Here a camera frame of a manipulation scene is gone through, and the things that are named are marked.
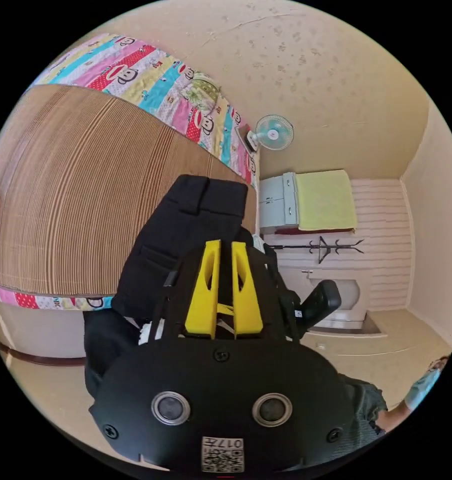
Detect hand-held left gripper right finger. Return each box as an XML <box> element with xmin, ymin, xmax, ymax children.
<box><xmin>231</xmin><ymin>241</ymin><xmax>265</xmax><ymax>340</ymax></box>

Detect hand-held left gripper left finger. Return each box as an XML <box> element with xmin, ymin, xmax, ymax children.
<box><xmin>184</xmin><ymin>239</ymin><xmax>222</xmax><ymax>339</ymax></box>

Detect black pants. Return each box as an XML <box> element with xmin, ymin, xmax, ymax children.
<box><xmin>82</xmin><ymin>173</ymin><xmax>280</xmax><ymax>399</ymax></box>

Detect black coat rack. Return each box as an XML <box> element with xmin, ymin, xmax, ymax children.
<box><xmin>265</xmin><ymin>235</ymin><xmax>366</xmax><ymax>266</ymax></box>

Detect white cupboard with yellow cloth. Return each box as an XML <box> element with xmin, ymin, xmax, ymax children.
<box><xmin>258</xmin><ymin>169</ymin><xmax>359</xmax><ymax>236</ymax></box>

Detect person's body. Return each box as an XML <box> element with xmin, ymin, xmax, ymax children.
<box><xmin>338</xmin><ymin>354</ymin><xmax>452</xmax><ymax>437</ymax></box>

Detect bed with woven mat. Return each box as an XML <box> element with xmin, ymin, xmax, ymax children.
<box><xmin>0</xmin><ymin>32</ymin><xmax>263</xmax><ymax>312</ymax></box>

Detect small white fan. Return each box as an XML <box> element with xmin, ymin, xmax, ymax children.
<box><xmin>246</xmin><ymin>114</ymin><xmax>296</xmax><ymax>154</ymax></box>

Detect green patterned pillow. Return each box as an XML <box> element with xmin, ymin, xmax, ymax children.
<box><xmin>178</xmin><ymin>72</ymin><xmax>222</xmax><ymax>114</ymax></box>

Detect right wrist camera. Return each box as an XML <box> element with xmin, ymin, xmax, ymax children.
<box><xmin>300</xmin><ymin>278</ymin><xmax>343</xmax><ymax>333</ymax></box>

